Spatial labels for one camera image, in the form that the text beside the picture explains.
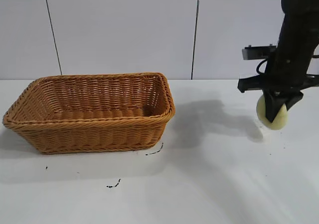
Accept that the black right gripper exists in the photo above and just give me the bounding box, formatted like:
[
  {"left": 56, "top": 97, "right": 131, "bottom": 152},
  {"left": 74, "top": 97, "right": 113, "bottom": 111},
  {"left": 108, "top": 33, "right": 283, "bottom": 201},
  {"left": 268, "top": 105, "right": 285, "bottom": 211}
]
[{"left": 237, "top": 56, "right": 319, "bottom": 123}]

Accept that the pale yellow egg yolk pastry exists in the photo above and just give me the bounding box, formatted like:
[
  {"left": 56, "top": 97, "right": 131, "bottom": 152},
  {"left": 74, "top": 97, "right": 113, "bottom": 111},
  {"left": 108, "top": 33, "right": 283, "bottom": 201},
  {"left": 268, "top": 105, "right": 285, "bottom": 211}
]
[{"left": 256, "top": 96, "right": 290, "bottom": 131}]

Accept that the brown woven wicker basket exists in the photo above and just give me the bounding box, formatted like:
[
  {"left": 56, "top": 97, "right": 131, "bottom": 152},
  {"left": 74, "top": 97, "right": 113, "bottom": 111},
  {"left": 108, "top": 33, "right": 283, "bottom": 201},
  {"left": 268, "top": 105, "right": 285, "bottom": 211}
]
[{"left": 2, "top": 72, "right": 176, "bottom": 155}]

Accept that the black camera cable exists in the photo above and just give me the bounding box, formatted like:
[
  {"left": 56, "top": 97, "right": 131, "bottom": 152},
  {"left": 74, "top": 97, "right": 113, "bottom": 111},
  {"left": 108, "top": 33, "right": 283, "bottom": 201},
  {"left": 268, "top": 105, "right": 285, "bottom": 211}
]
[{"left": 256, "top": 59, "right": 269, "bottom": 76}]

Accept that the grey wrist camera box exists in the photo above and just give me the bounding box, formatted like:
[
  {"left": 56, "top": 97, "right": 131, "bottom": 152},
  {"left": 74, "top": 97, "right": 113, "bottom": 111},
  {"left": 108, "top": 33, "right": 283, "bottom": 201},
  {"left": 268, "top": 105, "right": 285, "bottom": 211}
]
[{"left": 241, "top": 44, "right": 278, "bottom": 61}]

